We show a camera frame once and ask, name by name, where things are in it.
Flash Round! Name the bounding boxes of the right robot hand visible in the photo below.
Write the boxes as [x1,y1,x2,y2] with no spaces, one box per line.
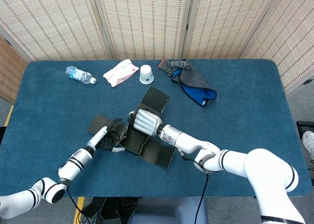
[128,108,164,137]

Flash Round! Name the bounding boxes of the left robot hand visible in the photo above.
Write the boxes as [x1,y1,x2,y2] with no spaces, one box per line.
[86,118,126,153]

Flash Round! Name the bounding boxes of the black cardboard box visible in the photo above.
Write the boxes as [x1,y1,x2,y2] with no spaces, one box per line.
[87,85,177,170]

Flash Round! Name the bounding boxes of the blue felt-covered table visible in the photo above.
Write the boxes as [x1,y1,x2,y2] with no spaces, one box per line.
[0,59,313,198]

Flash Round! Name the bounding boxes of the white floral paper cup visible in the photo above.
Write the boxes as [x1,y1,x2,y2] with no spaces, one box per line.
[139,64,155,85]

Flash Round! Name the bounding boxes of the white pink tissue pack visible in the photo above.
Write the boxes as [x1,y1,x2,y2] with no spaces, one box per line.
[103,59,140,88]

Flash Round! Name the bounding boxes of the blue grey cloth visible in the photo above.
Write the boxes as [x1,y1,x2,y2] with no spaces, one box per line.
[171,64,217,108]

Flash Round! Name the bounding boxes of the grey striped work glove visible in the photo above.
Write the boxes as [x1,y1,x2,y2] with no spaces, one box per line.
[158,59,192,77]

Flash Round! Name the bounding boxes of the clear plastic water bottle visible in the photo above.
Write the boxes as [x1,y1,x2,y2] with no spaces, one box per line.
[65,66,97,85]

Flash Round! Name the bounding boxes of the black cardboard sheets pile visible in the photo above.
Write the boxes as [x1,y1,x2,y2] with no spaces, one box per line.
[80,197,143,221]

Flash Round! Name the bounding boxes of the blue grey seat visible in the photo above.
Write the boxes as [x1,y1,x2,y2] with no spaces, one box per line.
[127,197,209,224]

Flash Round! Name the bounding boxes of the beige woven folding screen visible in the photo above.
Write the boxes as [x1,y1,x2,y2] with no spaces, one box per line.
[0,0,314,95]

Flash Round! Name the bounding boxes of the brown woven screen panel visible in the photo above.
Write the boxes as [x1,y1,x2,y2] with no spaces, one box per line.
[0,34,29,104]

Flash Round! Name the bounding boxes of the black stand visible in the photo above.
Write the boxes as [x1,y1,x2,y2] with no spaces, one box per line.
[296,120,314,136]

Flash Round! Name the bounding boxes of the white sneaker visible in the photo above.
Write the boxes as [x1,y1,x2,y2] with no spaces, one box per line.
[302,130,314,161]

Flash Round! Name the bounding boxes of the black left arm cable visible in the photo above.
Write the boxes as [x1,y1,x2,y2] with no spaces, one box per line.
[66,184,83,224]

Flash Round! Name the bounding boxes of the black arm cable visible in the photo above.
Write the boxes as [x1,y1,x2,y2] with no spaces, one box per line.
[180,152,209,224]
[66,184,83,224]

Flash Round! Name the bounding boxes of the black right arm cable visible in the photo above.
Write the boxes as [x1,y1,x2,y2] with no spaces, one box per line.
[180,152,209,224]

